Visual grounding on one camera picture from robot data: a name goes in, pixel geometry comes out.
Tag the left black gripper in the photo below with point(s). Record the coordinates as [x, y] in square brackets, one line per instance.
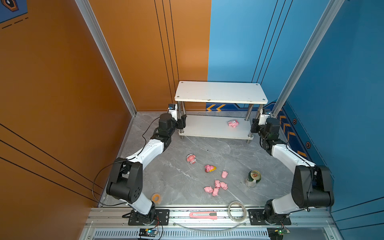
[181, 123]

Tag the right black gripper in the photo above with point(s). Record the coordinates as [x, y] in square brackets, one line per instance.
[254, 125]

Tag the pink bow character toy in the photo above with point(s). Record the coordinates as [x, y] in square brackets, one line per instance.
[233, 123]

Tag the pink white round character toy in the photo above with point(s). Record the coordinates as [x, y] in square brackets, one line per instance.
[191, 159]

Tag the white two-tier shelf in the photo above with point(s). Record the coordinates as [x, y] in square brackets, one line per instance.
[222, 94]

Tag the pink yellow figure toy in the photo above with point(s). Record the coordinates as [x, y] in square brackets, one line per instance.
[210, 168]

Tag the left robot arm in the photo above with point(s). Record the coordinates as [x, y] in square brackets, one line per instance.
[125, 182]

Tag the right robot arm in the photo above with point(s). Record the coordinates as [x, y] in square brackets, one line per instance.
[312, 185]

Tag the small pink pig toy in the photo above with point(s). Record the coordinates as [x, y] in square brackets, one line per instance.
[224, 174]

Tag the pink pig toy right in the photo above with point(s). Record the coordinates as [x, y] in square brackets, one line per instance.
[223, 186]

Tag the pink pig toy middle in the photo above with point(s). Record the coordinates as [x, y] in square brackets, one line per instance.
[217, 184]

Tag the orange tape roll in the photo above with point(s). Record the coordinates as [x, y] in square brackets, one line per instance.
[156, 198]

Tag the pink pig toy left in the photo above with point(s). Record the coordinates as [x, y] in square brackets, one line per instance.
[208, 189]

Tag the pink pig toy bottom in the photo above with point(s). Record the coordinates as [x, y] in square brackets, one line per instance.
[215, 192]

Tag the coiled clear tube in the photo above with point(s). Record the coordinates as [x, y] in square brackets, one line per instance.
[237, 212]

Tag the pink utility knife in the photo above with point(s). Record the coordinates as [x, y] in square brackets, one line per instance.
[204, 215]

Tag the right circuit board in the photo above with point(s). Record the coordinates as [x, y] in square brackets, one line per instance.
[276, 234]

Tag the circuit board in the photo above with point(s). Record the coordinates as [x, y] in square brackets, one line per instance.
[276, 234]
[148, 234]

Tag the left circuit board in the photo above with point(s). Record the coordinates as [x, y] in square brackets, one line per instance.
[148, 234]

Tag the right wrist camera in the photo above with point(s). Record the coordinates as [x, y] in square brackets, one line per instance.
[265, 114]

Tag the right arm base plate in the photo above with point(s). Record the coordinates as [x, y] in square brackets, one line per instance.
[259, 217]

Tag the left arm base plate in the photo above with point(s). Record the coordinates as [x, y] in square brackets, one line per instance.
[151, 219]

